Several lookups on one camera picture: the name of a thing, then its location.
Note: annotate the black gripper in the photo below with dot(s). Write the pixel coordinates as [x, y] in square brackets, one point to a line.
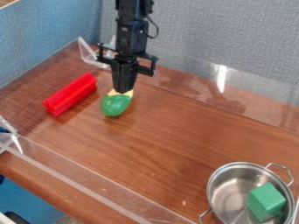
[132, 20]

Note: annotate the yellow green toy corn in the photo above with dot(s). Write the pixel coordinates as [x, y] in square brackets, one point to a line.
[115, 103]

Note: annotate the red plastic block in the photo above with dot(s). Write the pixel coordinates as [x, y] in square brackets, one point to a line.
[65, 97]

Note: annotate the clear acrylic back barrier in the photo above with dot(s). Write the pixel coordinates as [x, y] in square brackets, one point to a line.
[244, 93]

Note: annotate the clear acrylic barrier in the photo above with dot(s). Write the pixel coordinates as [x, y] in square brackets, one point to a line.
[106, 192]
[244, 93]

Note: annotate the clear acrylic front barrier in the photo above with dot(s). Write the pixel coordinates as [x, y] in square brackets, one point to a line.
[106, 192]

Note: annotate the stainless steel pot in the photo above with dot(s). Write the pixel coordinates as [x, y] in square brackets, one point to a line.
[228, 187]

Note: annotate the green wooden cube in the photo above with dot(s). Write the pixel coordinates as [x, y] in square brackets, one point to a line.
[264, 202]

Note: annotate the clear acrylic left bracket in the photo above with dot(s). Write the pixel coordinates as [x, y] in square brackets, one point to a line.
[9, 141]

